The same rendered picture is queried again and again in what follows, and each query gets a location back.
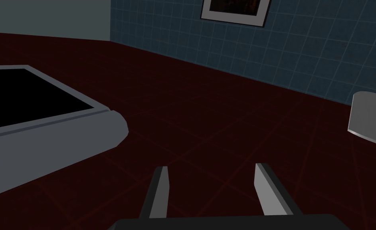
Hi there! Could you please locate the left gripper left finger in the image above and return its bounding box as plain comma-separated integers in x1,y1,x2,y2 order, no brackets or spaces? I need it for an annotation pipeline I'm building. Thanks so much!
139,166,169,220

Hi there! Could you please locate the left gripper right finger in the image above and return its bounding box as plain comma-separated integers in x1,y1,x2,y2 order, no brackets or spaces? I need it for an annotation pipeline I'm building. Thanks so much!
254,163,303,216

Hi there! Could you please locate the grey slotted spatula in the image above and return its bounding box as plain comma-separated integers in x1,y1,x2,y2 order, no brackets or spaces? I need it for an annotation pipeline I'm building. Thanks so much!
347,91,376,150

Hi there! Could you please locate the grey cooktop with black glass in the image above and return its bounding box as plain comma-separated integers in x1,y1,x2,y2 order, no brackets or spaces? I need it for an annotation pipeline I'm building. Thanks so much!
0,65,129,201

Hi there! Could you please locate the white framed dark picture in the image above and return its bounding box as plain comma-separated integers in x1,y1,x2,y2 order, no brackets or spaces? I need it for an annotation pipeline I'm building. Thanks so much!
200,0,273,28

